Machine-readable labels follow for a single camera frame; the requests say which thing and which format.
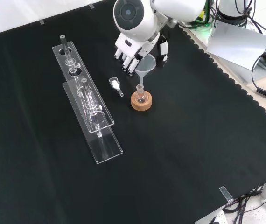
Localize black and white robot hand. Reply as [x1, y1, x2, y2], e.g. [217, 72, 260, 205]
[113, 29, 170, 77]

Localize translucent plastic funnel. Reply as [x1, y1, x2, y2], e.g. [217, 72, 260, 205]
[135, 54, 157, 89]

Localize glass weighing funnel with powder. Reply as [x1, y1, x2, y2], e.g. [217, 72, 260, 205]
[109, 77, 125, 98]

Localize glass round-bottom flask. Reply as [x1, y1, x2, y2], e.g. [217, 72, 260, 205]
[134, 84, 148, 104]

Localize clear acrylic funnel stand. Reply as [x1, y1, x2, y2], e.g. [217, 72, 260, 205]
[51, 35, 124, 165]

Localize black cloth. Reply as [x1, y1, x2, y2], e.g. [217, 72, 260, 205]
[0, 0, 266, 224]

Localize clear tape strip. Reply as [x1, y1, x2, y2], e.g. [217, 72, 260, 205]
[218, 186, 234, 203]

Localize white power strip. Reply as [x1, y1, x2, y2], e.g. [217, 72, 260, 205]
[210, 210, 227, 224]

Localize cork ring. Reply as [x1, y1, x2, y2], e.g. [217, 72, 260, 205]
[130, 90, 153, 112]

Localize green cable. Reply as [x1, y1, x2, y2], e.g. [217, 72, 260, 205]
[190, 0, 215, 31]

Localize black cable bundle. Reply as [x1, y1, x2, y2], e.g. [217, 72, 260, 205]
[223, 179, 266, 224]

